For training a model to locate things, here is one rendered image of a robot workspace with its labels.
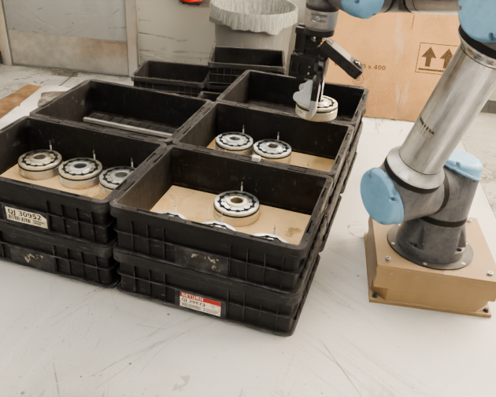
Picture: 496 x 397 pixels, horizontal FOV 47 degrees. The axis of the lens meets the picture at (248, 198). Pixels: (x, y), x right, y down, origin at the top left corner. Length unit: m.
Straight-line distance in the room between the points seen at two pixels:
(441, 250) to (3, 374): 0.90
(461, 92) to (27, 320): 0.93
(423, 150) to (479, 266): 0.37
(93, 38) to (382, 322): 3.67
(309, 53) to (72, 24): 3.37
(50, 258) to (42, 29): 3.51
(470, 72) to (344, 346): 0.57
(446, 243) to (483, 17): 0.53
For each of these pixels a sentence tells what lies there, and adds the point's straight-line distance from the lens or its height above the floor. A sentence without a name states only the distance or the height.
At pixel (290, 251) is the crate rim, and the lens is 1.04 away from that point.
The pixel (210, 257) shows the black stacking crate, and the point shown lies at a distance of 1.11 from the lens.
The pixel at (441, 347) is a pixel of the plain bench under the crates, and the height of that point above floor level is 0.70.
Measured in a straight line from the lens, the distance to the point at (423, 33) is 4.10.
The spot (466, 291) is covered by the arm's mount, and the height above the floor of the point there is 0.76.
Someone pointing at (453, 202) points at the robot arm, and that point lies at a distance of 1.23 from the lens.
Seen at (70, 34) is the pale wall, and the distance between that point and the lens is 4.63.
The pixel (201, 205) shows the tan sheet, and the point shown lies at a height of 0.83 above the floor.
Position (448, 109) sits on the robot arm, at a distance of 1.02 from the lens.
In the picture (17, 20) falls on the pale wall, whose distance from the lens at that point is 4.78.
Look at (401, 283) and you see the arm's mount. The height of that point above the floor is 0.76.
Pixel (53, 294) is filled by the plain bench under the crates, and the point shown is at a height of 0.70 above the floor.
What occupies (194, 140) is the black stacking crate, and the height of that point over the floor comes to 0.89.
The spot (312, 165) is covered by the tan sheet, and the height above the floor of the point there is 0.83.
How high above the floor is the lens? 1.54
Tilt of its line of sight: 31 degrees down
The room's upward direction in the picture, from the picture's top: 4 degrees clockwise
